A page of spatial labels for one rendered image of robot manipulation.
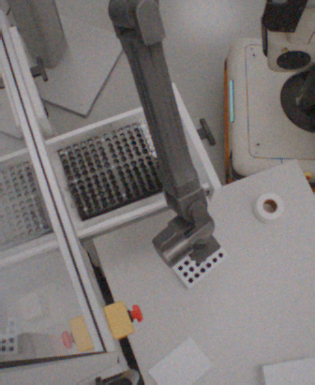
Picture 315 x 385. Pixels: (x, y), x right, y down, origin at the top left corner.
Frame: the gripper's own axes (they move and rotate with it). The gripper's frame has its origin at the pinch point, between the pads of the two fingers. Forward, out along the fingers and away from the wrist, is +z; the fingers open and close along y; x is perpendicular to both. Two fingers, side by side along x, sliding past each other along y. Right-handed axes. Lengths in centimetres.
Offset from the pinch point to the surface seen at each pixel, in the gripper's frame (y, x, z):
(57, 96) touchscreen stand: -100, 6, 77
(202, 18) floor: -98, 88, 79
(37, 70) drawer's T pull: -57, -7, -10
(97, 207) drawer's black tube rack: -19.6, -13.8, -5.3
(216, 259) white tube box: 5.7, 3.1, 3.2
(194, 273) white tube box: 5.3, -3.4, 1.5
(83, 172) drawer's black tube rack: -28.7, -11.6, -5.4
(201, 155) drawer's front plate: -14.1, 11.8, -11.9
